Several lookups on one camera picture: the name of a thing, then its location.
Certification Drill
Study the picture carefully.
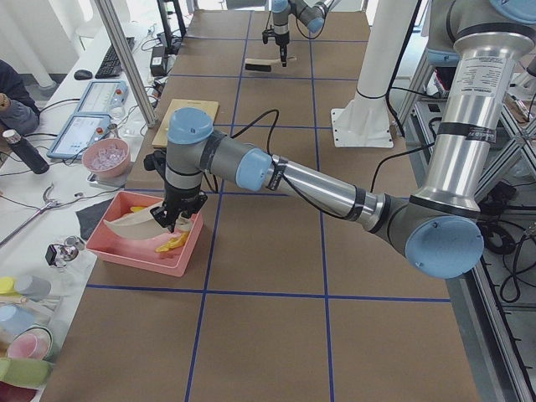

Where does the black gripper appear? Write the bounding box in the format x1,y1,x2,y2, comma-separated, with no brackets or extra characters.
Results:
262,24,290,67
144,151,208,233

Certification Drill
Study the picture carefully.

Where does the beige plastic dustpan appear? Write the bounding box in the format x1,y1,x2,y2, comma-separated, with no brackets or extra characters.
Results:
104,204,193,240

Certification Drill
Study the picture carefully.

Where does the beige hand brush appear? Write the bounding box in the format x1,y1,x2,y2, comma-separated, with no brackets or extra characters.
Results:
245,56,297,72

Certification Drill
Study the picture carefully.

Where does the yellow toy corn cob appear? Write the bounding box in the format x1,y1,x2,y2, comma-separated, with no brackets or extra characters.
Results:
155,232,189,253

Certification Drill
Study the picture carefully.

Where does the brown toy potato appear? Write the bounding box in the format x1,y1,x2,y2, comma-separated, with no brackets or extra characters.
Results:
129,206,146,213

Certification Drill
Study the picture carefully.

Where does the pink plastic bin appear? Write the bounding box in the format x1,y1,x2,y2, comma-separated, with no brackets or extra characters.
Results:
86,191,204,277

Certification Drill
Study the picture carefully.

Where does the bamboo cutting board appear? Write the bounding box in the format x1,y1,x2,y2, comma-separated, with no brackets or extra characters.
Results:
152,99,219,147

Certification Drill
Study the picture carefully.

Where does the dark grey cloth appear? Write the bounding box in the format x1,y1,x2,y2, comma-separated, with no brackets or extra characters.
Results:
75,199,112,240

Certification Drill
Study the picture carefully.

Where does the pink bowl with clear pieces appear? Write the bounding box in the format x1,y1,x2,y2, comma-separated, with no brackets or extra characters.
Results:
82,138,131,178

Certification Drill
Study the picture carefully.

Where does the metal pliers tool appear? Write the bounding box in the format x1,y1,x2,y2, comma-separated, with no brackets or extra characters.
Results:
1,183,83,247

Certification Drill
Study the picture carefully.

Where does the lower teach pendant tablet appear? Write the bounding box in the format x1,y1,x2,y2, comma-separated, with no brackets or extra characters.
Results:
47,113,111,159

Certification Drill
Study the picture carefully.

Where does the teach pendant tablet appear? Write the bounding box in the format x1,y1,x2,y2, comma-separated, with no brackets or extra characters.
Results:
75,80,128,114
47,113,111,159

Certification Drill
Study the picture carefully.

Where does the black power adapter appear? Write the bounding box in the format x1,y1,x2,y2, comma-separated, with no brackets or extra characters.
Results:
150,45,168,77

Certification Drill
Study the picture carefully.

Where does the upper teach pendant tablet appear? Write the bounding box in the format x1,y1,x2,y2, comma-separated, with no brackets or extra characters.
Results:
75,80,128,114

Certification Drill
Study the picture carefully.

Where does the black water bottle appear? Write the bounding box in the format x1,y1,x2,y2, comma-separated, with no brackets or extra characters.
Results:
2,129,49,174

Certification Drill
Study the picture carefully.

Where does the grey plastic cup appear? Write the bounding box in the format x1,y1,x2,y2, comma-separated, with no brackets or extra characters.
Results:
14,275,52,301

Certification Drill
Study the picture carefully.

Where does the black keyboard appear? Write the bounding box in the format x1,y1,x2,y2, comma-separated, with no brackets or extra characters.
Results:
95,44,122,80

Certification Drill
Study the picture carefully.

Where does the black computer mouse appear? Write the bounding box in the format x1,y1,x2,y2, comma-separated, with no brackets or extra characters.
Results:
74,70,93,80

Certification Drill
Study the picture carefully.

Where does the yellow plastic cup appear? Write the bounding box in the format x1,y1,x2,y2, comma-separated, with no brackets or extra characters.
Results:
0,276,18,296

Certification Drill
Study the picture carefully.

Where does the pink plastic cup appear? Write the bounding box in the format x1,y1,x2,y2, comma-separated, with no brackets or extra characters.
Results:
7,327,54,360

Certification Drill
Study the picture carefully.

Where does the light blue plastic cup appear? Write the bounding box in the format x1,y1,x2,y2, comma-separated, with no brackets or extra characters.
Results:
0,304,36,337

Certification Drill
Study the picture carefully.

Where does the person in dark jacket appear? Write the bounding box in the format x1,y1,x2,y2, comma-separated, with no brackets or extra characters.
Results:
1,60,40,135

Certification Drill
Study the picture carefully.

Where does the green plastic cup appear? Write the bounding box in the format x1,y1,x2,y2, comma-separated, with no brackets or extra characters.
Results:
1,358,54,389

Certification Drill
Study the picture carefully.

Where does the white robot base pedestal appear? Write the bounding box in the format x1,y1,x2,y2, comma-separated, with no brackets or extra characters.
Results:
331,0,420,148

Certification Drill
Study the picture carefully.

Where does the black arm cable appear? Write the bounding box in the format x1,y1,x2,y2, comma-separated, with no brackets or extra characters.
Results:
200,109,365,219

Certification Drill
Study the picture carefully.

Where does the aluminium frame post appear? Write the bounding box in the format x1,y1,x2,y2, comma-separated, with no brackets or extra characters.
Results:
95,0,157,128

